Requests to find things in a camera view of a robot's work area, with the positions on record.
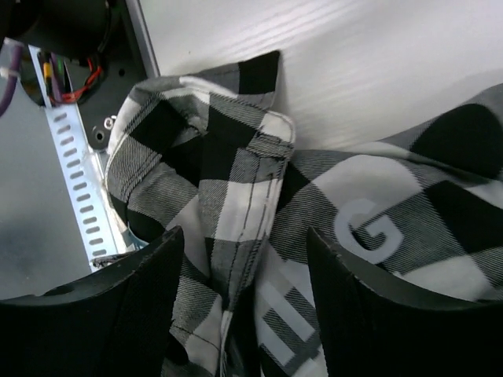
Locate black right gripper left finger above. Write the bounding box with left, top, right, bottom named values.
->
left=1, top=226, right=185, bottom=376

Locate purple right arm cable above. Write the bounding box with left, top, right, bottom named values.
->
left=0, top=41, right=24, bottom=119

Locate slotted grey cable duct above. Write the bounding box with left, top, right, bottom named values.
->
left=28, top=46, right=117, bottom=272

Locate black white checkered shirt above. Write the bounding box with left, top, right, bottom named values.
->
left=105, top=51, right=502, bottom=376

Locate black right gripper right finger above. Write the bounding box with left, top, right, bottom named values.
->
left=307, top=229, right=502, bottom=376

